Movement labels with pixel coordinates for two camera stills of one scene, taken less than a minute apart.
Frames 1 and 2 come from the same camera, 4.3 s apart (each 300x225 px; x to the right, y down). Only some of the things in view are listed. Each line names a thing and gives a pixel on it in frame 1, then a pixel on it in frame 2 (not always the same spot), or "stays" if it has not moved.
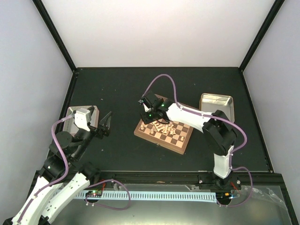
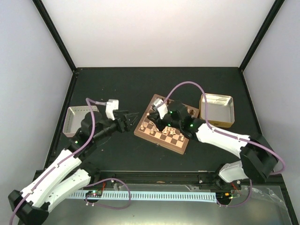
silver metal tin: x=211 y=102 stays
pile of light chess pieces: x=164 y=128 stays
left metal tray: x=70 y=125 stays
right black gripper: x=146 y=119 → x=157 y=122
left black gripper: x=100 y=132 → x=123 y=128
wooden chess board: x=169 y=134 stays
